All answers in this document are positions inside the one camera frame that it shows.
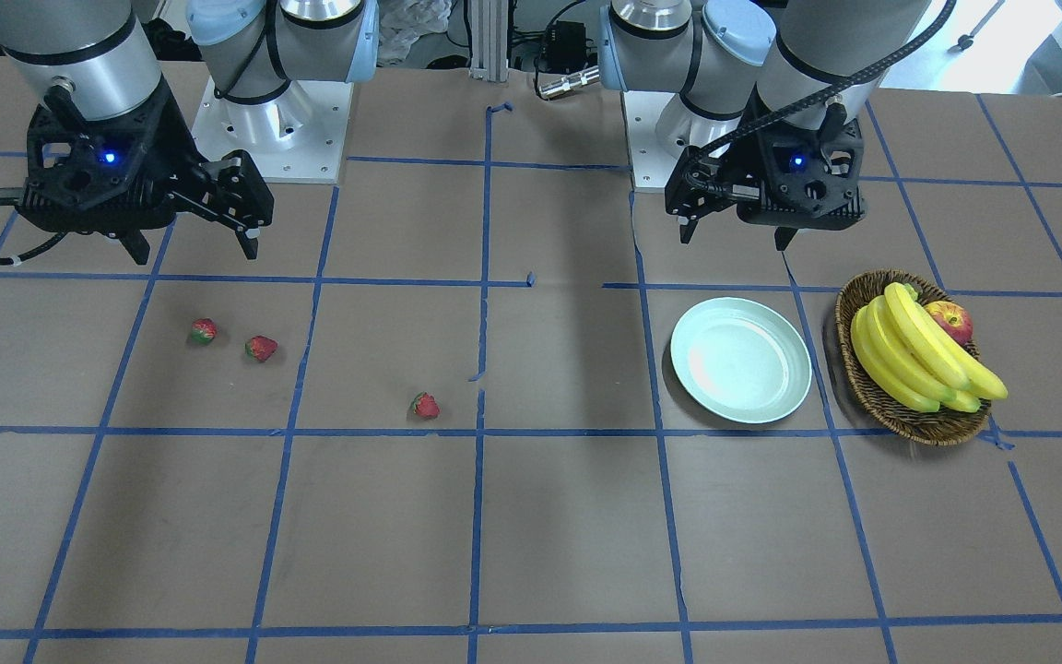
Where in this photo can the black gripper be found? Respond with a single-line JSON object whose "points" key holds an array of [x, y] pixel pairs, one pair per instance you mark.
{"points": [[736, 164], [182, 159]]}

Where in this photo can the aluminium frame post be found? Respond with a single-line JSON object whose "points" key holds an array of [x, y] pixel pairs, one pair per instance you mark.
{"points": [[488, 36]]}

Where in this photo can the yellow banana bunch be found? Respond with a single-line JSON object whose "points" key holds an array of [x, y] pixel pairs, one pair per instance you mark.
{"points": [[914, 361]]}

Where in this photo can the woven wicker basket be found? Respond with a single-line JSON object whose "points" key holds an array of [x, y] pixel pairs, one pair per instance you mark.
{"points": [[863, 400]]}

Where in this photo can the red yellow apple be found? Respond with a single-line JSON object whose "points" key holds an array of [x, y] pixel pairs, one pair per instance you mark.
{"points": [[953, 319]]}

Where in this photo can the red strawberry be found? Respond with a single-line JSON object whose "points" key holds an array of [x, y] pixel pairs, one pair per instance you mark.
{"points": [[425, 407], [203, 331], [260, 348]]}

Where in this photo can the pale green plate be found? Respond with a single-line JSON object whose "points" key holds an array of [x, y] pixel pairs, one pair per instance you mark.
{"points": [[740, 360]]}

